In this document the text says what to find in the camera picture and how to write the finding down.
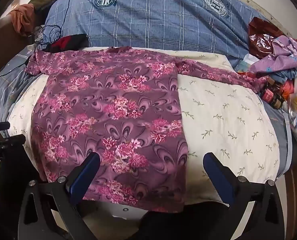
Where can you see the lilac printed cloth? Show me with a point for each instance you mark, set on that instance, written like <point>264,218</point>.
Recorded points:
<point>283,52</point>

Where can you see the blue plaid blanket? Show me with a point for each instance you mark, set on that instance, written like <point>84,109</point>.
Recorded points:
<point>163,17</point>

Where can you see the orange cloth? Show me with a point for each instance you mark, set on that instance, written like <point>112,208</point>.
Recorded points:
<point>22,17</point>

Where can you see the wooden headboard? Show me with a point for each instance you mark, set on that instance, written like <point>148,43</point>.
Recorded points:
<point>1,42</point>

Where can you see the cream leaf-print bed sheet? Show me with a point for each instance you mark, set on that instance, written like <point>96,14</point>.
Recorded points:
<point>226,117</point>

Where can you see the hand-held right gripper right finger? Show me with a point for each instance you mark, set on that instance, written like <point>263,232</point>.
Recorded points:
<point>218,177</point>

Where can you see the red plastic bag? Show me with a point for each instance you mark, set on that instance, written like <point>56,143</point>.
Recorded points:
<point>261,37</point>

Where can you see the blue denim cloth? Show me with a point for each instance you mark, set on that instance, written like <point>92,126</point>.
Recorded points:
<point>288,74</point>

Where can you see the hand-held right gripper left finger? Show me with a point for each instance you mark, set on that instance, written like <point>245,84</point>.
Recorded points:
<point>86,175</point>

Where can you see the purple floral shirt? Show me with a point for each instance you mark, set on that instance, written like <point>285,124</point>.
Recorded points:
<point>113,105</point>

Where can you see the black and red cloth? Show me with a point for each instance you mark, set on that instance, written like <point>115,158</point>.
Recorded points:
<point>68,42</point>

